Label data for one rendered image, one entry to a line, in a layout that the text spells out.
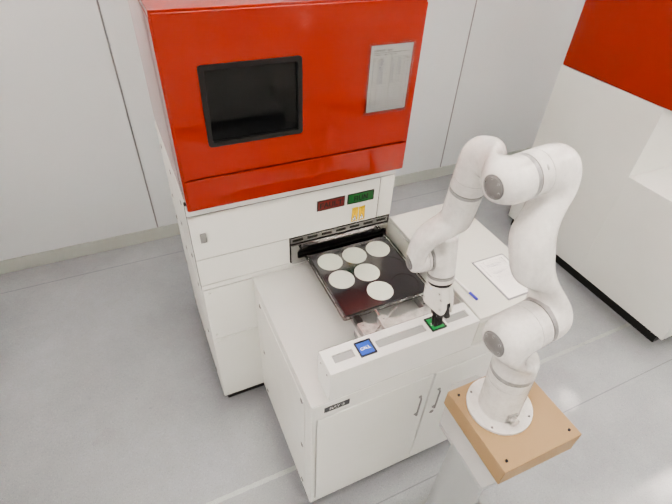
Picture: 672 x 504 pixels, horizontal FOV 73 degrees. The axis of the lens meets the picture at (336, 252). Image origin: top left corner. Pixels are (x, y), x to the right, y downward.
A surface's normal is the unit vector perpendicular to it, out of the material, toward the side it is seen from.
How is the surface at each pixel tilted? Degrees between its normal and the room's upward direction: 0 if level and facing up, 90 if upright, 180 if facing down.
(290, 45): 90
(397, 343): 0
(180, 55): 90
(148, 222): 90
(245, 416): 0
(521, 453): 4
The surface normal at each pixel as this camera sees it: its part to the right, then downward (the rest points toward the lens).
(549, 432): -0.02, -0.76
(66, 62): 0.42, 0.61
